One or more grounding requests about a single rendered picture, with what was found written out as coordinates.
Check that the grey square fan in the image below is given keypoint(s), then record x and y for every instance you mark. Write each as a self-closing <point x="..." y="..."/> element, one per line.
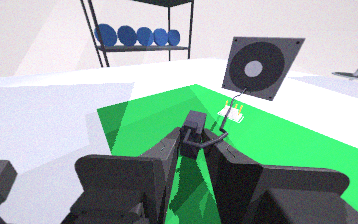
<point x="260" y="64"/>

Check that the green circuit board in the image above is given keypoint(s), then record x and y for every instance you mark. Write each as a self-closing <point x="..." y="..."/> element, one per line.
<point x="135" y="126"/>

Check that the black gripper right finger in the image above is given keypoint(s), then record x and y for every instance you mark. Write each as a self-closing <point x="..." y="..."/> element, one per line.
<point x="239" y="182"/>

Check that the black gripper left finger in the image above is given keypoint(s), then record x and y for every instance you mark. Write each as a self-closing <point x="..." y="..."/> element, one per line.
<point x="152" y="172"/>

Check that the black cable with plug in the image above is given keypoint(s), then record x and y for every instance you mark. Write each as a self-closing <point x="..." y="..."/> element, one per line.
<point x="191" y="132"/>

